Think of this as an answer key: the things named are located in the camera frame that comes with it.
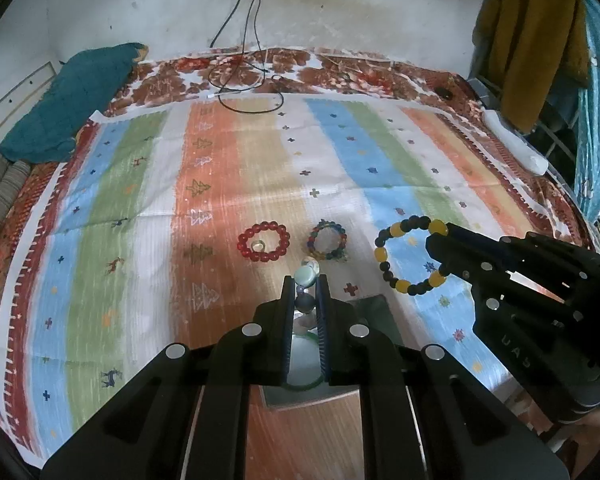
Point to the small black object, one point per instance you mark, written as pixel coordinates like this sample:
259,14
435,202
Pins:
444,93

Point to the white rolled cloth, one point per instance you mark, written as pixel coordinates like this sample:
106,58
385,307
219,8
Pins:
525,155

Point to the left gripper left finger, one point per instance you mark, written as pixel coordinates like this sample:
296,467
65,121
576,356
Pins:
185,414

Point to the red floral bedsheet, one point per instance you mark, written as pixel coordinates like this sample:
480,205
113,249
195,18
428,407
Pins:
330,70

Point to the teal quilted pillow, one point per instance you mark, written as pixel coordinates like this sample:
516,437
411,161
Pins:
86,83

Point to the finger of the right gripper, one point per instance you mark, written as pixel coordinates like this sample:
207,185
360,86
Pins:
488,278
469,245

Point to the mustard hanging garment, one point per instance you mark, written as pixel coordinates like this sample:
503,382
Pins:
526,44

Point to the striped colourful blanket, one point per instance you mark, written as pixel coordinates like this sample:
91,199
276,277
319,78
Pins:
230,209

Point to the white wooden headboard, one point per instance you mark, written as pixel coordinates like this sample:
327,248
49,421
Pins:
22,96

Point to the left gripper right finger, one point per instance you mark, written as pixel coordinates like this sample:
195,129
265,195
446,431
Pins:
424,416

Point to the teal hanging fabric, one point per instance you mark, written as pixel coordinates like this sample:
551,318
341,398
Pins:
586,186

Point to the green jade bangle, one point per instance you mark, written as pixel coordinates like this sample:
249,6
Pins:
305,366

